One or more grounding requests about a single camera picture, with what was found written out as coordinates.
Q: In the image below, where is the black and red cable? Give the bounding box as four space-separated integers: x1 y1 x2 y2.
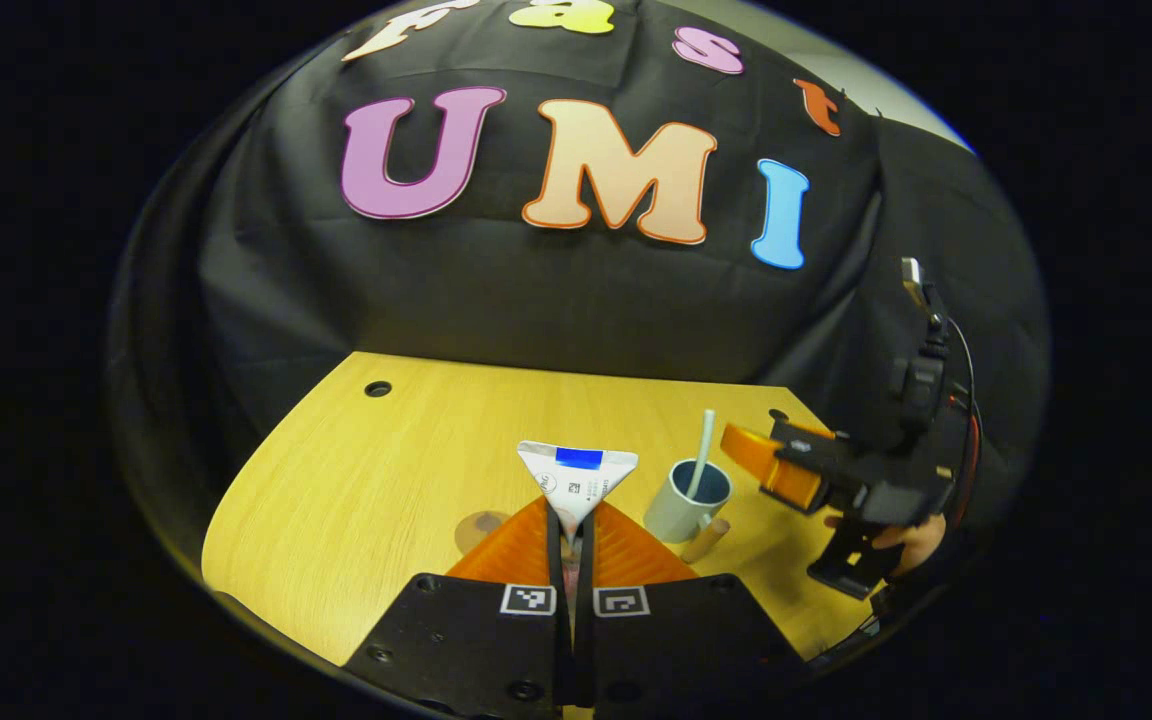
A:
946 315 983 526

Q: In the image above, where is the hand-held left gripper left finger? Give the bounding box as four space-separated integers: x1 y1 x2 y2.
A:
344 497 572 716

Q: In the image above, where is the white toothpaste tube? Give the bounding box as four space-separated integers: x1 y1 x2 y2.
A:
517 441 640 561

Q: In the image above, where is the black backdrop cloth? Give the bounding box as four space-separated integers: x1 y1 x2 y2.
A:
106 0 1052 531

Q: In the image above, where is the light blue cup wooden handle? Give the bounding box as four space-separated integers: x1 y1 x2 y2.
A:
644 458 734 564

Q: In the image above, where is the white toothbrush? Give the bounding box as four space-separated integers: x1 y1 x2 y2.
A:
688 409 716 501

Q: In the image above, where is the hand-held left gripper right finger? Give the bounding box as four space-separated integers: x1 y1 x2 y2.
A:
576 500 807 713

